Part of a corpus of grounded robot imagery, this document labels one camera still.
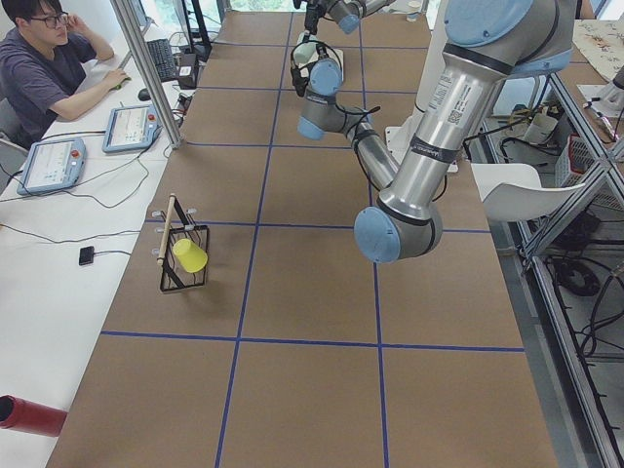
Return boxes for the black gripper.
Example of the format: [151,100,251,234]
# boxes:
[291,58,312,97]
[293,0,330,35]

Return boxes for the green plastic cup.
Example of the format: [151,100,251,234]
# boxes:
[292,42,316,66]

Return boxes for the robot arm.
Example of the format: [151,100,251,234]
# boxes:
[304,0,393,35]
[291,1,577,263]

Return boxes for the cream rabbit tray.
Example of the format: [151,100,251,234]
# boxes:
[308,49,344,88]

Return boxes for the yellow plastic cup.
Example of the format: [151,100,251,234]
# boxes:
[173,238,208,273]

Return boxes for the black box on desk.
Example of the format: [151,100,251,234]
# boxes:
[176,54,199,90]

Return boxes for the black keyboard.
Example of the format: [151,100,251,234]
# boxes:
[146,39,177,82]

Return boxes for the black computer mouse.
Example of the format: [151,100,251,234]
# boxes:
[137,88,151,101]

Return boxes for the far blue teach pendant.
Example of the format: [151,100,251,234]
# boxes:
[102,104,162,153]

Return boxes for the blue teach pendant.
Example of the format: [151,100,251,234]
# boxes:
[102,104,162,153]
[17,137,87,196]

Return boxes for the white chair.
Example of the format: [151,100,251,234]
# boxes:
[471,163,585,222]

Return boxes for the seated person in grey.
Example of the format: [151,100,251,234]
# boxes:
[1,1,129,149]

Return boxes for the near blue teach pendant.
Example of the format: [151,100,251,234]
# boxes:
[17,137,87,196]

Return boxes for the small black puck device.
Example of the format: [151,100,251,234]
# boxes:
[78,246,95,266]

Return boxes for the red cylinder bottle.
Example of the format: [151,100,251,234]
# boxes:
[1,395,67,437]

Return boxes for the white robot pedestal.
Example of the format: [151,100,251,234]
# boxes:
[385,101,473,175]

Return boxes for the aluminium frame post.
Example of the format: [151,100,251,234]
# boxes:
[110,0,183,149]

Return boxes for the black wire cup rack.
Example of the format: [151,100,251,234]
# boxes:
[153,193,211,293]

